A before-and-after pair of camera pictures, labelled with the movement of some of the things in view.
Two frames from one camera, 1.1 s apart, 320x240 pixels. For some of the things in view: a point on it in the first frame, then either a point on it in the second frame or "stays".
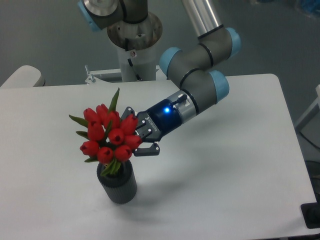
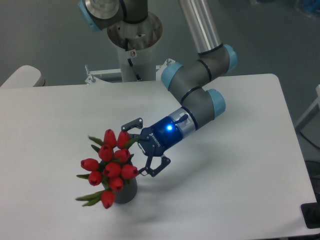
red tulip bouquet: (110, 139) to (112, 168)
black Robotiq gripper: (154, 124) to (156, 140)
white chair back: (26, 76) stays
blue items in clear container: (311, 6) stays
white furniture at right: (316, 102) stays
